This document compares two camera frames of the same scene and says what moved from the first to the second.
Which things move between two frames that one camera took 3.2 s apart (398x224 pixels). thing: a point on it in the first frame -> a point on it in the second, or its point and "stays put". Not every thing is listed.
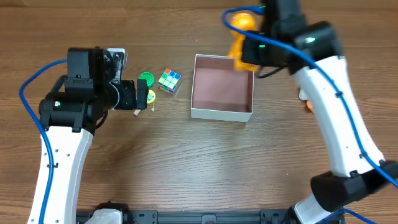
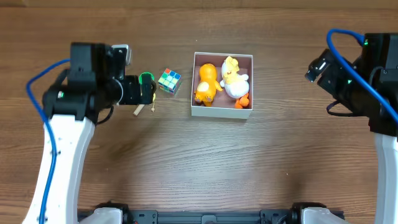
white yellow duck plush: [303, 96] -> [235, 83]
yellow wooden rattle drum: [151, 96] stays put
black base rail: [177, 216] stays put
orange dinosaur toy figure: [244, 20] -> [206, 89]
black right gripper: [249, 54] -> [329, 86]
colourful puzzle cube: [169, 81] stays put
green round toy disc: [148, 77] stays put
